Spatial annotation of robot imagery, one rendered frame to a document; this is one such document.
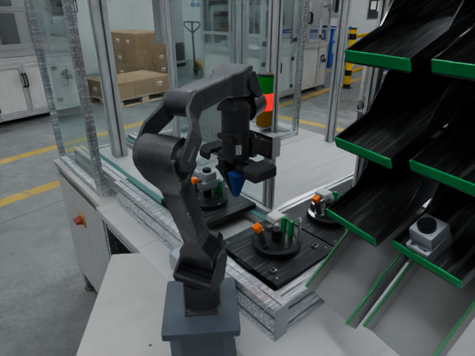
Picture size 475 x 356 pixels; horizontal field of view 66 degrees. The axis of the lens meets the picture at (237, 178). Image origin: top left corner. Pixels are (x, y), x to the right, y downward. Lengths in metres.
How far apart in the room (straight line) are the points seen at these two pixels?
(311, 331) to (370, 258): 0.26
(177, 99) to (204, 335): 0.43
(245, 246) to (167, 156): 0.62
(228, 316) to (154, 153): 0.38
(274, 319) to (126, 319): 0.39
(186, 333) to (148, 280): 0.46
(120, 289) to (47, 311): 1.38
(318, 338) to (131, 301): 0.51
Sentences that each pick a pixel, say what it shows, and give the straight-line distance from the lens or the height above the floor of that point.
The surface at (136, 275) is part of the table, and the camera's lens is 1.19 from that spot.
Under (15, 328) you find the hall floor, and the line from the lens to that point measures 2.48.
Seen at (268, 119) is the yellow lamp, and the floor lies 1.28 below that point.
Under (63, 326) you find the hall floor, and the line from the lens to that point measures 2.37.
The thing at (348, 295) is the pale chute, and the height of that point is 1.02.
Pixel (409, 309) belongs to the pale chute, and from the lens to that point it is 0.86.
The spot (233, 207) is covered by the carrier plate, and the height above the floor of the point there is 0.97.
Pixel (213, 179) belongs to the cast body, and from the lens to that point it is 1.26.
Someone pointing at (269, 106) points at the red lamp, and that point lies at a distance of 1.12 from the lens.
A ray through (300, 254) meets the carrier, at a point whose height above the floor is 0.97.
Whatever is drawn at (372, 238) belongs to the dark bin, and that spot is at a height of 1.21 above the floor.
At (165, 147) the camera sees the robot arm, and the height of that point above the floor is 1.43.
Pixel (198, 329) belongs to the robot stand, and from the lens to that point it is 0.74.
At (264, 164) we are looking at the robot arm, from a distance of 0.71.
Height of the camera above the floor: 1.61
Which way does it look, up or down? 26 degrees down
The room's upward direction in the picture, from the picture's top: straight up
